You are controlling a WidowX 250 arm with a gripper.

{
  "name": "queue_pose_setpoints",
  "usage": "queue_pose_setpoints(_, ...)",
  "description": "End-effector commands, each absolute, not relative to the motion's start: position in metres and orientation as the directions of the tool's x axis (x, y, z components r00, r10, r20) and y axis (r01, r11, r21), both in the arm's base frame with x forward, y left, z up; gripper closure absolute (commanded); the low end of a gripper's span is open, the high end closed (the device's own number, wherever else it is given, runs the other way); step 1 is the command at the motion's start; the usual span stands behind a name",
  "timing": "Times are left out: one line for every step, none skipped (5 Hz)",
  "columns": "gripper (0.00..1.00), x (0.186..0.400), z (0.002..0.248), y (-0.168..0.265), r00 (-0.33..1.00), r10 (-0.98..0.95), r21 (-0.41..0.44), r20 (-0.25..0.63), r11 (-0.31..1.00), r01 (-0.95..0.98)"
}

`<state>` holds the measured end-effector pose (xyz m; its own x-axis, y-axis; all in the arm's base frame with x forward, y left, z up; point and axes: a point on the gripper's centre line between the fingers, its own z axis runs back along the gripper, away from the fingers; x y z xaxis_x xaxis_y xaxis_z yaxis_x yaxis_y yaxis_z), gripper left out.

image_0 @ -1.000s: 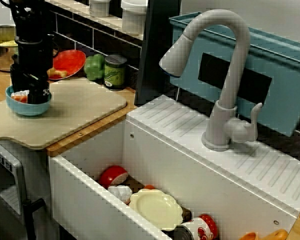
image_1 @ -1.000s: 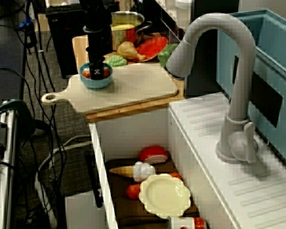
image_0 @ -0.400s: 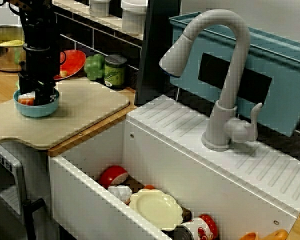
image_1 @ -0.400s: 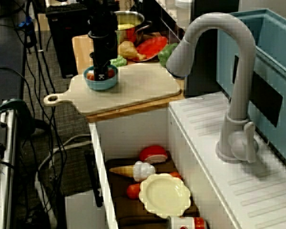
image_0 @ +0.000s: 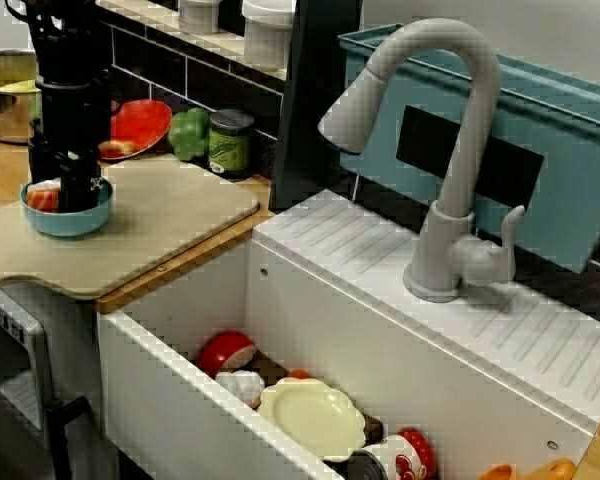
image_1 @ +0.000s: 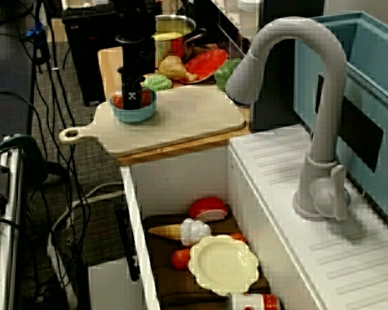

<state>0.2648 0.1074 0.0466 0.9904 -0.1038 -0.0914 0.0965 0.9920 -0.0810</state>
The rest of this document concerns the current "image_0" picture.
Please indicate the yellow corn toy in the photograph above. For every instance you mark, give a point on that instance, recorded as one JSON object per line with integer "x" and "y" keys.
{"x": 15, "y": 86}

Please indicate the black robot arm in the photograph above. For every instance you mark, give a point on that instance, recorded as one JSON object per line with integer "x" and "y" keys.
{"x": 60, "y": 40}

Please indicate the beige cutting board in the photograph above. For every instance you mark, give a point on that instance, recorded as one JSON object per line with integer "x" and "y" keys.
{"x": 170, "y": 215}

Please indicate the salmon sushi toy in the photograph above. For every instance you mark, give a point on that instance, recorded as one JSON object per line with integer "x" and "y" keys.
{"x": 42, "y": 197}

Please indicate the toy chicken drumstick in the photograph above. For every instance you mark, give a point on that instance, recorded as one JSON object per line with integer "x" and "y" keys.
{"x": 117, "y": 147}

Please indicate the green toy can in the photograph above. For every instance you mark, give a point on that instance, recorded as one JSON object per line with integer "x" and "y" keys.
{"x": 230, "y": 145}

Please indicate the beige tiled ledge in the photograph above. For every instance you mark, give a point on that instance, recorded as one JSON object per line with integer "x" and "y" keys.
{"x": 145, "y": 17}

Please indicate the toy ice cream cone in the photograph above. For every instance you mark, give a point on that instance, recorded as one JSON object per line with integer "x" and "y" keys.
{"x": 242, "y": 385}

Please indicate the blue plastic bowl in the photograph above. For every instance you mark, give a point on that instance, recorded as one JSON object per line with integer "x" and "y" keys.
{"x": 65, "y": 225}

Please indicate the small white storage jar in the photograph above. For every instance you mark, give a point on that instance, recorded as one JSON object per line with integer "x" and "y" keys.
{"x": 197, "y": 15}

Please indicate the small orange toy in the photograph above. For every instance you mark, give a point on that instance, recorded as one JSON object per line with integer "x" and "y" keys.
{"x": 298, "y": 374}

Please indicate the orange toy strainer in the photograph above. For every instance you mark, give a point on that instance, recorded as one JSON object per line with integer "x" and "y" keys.
{"x": 555, "y": 470}

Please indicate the white toy sink unit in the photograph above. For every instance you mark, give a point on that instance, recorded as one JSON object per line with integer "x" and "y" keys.
{"x": 330, "y": 280}

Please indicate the grey toy dishwasher panel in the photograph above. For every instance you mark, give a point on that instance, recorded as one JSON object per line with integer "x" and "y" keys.
{"x": 15, "y": 350}

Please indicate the yellow flower-shaped plate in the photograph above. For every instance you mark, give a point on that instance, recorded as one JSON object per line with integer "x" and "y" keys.
{"x": 310, "y": 420}

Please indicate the steel cooking pot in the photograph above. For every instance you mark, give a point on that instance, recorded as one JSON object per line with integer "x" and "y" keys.
{"x": 5, "y": 120}

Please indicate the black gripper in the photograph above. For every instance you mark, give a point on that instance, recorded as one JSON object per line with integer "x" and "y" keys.
{"x": 70, "y": 115}

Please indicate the green bell pepper toy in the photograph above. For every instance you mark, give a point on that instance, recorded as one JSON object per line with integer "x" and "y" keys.
{"x": 190, "y": 132}

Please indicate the dark vertical post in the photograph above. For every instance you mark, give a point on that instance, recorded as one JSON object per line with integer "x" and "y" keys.
{"x": 315, "y": 100}

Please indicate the teal plastic bin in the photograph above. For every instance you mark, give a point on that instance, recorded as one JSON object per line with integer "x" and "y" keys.
{"x": 570, "y": 165}

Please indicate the grey toy faucet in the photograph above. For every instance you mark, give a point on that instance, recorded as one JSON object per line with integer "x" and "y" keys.
{"x": 475, "y": 100}

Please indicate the red plastic plate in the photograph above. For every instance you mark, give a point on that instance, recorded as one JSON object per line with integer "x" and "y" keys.
{"x": 140, "y": 122}

